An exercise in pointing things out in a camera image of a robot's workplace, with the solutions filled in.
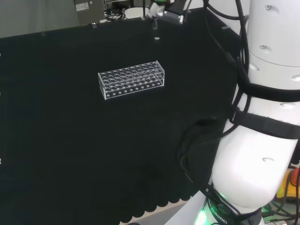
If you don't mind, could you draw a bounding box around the clear plastic test tube rack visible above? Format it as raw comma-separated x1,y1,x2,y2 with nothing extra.
97,60,165,101

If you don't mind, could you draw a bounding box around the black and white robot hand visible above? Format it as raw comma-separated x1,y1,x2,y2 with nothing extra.
145,0,188,25

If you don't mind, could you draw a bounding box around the yellow emergency stop button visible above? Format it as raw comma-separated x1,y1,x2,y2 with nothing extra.
284,166,300,203

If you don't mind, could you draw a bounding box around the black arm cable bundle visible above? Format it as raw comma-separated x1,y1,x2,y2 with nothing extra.
202,0,249,122

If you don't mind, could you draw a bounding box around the grey metal cabinet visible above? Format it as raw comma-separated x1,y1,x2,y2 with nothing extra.
74,0,105,26

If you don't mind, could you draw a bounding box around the black looped cable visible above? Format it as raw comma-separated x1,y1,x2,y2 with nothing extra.
175,115,227,188

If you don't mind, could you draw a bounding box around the black bench cloth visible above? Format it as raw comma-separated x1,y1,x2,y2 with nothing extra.
0,7,249,225

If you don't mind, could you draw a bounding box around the clear glass test tube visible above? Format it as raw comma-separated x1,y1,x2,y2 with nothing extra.
152,19,161,41

